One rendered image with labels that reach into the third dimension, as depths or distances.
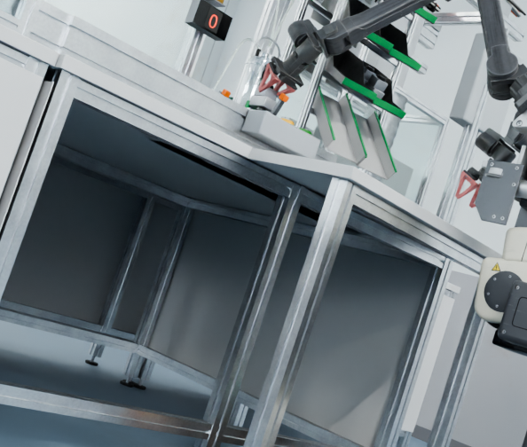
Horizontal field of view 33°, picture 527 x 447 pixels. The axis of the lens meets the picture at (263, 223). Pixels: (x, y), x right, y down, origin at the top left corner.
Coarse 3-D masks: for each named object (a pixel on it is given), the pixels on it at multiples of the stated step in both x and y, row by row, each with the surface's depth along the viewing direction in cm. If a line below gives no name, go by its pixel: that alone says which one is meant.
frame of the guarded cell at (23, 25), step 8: (24, 0) 179; (32, 0) 179; (40, 0) 180; (24, 8) 178; (32, 8) 180; (0, 16) 175; (8, 16) 177; (24, 16) 179; (32, 16) 180; (8, 24) 177; (16, 24) 178; (24, 24) 179; (32, 24) 180; (24, 32) 179
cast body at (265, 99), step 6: (264, 84) 251; (258, 90) 251; (264, 90) 249; (270, 90) 250; (252, 96) 253; (258, 96) 251; (264, 96) 249; (270, 96) 251; (252, 102) 252; (258, 102) 250; (264, 102) 248; (270, 102) 249; (276, 102) 251; (264, 108) 250; (270, 108) 250
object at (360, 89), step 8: (336, 56) 288; (344, 56) 288; (352, 56) 284; (328, 64) 270; (336, 64) 290; (344, 64) 287; (352, 64) 283; (360, 64) 279; (328, 72) 269; (336, 72) 266; (344, 72) 285; (352, 72) 282; (360, 72) 278; (344, 80) 261; (352, 80) 280; (360, 80) 277; (352, 88) 264; (360, 88) 265; (368, 88) 272; (368, 96) 267; (376, 96) 268
